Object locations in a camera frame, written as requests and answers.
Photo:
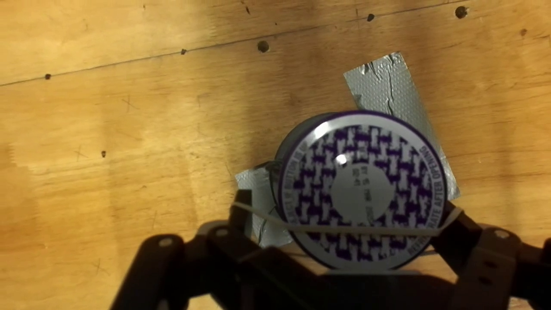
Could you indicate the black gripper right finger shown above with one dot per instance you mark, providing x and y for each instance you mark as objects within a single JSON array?
[{"x": 494, "y": 269}]

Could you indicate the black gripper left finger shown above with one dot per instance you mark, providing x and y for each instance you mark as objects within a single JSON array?
[{"x": 230, "y": 269}]

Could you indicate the black cup purple patterned lid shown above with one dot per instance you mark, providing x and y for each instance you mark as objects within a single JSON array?
[{"x": 363, "y": 183}]

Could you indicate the small grey duct tape piece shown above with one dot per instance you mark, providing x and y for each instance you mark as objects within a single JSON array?
[{"x": 259, "y": 190}]

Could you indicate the large grey duct tape piece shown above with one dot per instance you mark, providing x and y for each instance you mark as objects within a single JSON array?
[{"x": 390, "y": 86}]

